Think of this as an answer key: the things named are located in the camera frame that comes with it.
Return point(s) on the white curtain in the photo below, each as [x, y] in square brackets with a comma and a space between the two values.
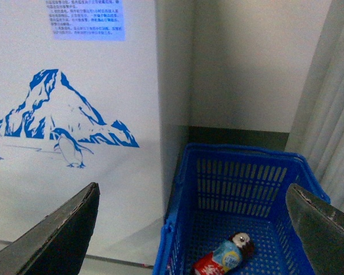
[318, 129]

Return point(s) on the blue plastic shopping basket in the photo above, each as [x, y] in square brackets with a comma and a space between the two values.
[224, 189]

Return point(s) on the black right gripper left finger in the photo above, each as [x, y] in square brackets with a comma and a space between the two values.
[59, 243]

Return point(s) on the blue label drink bottle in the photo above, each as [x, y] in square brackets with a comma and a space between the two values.
[229, 254]

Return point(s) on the white blue chest freezer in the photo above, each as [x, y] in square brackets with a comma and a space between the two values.
[110, 112]

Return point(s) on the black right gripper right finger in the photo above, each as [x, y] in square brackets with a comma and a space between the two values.
[320, 228]

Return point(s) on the white instruction sticker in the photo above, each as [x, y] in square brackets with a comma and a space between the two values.
[92, 20]

